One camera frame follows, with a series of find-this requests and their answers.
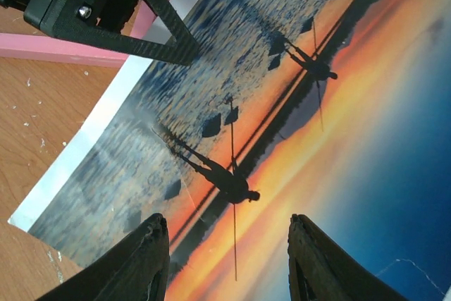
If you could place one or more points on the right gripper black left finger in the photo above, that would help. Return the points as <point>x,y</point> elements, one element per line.
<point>136,268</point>

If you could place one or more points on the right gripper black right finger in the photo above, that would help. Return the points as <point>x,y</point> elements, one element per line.
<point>319,269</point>

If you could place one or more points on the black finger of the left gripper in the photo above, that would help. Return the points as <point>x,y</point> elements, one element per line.
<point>97,23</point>

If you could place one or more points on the pink wooden picture frame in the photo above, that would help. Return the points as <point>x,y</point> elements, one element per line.
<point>43,48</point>

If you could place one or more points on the sunset lake photo print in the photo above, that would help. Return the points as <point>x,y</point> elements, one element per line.
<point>335,109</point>

